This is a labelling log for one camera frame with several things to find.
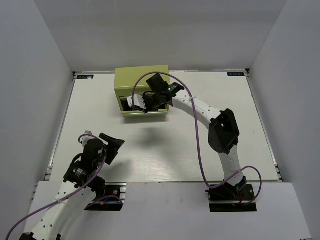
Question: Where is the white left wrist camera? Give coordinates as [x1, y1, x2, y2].
[78, 130, 93, 148]

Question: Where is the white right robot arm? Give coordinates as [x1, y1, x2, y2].
[142, 71, 247, 200]

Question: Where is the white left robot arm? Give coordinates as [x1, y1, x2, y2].
[20, 131, 125, 240]

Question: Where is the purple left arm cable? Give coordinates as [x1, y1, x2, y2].
[6, 133, 126, 240]

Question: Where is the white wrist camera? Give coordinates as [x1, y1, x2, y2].
[78, 130, 93, 148]
[126, 94, 146, 111]

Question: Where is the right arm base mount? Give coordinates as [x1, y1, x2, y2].
[205, 184, 257, 213]

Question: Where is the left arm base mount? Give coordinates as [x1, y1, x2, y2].
[85, 183, 127, 212]

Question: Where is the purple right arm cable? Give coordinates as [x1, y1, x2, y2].
[131, 71, 262, 206]

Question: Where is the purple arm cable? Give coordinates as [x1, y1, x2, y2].
[131, 71, 262, 206]
[6, 133, 126, 240]

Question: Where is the green metal drawer cabinet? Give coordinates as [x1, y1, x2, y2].
[114, 65, 169, 111]

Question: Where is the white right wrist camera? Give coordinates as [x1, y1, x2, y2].
[126, 94, 146, 111]

